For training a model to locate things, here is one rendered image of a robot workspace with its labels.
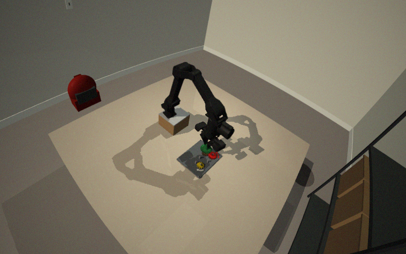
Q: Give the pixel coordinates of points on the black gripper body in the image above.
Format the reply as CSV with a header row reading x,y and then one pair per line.
x,y
217,144

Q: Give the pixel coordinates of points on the green gear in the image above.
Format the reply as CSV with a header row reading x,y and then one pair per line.
x,y
205,150

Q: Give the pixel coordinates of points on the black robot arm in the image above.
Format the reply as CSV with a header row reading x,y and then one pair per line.
x,y
213,106

